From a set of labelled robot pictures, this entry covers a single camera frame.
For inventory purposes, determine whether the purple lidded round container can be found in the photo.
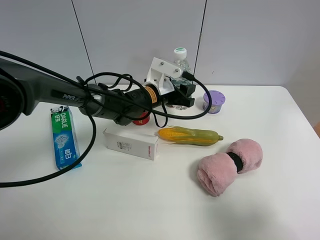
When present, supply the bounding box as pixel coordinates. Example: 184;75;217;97
202;90;226;114

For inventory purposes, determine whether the green blue toothpaste box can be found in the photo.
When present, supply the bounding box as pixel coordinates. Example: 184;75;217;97
50;105;80;170

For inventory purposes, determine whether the white rectangular carton box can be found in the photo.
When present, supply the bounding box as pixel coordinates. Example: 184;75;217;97
103;128;159;161

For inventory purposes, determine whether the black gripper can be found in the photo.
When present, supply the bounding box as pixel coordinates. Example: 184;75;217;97
143;79;196;107

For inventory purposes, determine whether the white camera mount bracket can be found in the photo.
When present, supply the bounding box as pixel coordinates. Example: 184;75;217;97
143;57;184;96

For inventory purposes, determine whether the red herbal tea can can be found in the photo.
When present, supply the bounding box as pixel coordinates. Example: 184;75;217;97
132;111;150;126

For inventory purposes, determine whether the rolled pink fluffy towel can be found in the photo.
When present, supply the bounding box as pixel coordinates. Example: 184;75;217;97
197;138;263;197

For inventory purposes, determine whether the clear plastic water bottle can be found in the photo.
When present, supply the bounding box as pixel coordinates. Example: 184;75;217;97
169;46;192;111

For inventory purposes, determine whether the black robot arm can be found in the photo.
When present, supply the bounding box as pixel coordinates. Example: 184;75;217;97
0;51;196;129

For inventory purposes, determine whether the black cable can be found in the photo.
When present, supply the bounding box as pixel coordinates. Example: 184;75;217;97
0;50;210;189

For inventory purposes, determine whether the toy corn cob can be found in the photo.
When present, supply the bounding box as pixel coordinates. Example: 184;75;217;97
157;126;224;147

